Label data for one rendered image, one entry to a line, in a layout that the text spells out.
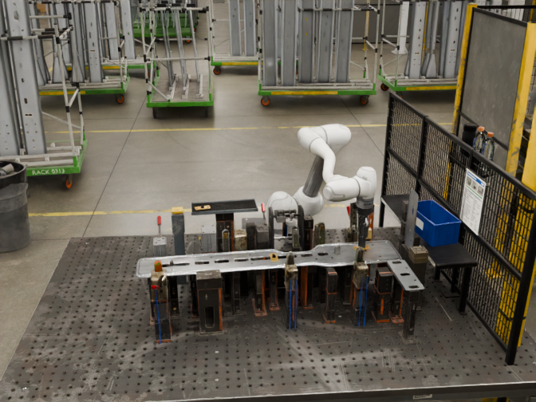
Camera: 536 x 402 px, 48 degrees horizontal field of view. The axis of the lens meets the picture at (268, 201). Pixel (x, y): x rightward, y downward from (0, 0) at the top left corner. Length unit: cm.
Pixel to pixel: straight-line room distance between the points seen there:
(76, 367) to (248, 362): 80
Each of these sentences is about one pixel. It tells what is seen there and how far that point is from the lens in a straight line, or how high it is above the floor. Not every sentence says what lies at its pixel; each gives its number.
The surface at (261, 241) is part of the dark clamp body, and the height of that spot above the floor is 102.
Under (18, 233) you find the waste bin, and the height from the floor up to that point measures 16.
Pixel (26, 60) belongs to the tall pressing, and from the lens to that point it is 701.
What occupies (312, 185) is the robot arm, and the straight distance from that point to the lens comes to 379.
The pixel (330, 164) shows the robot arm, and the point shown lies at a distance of 319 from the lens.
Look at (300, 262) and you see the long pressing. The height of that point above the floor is 100.
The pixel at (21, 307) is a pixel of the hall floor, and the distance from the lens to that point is 493.
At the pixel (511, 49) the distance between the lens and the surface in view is 498.
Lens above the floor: 254
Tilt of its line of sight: 24 degrees down
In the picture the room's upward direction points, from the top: straight up
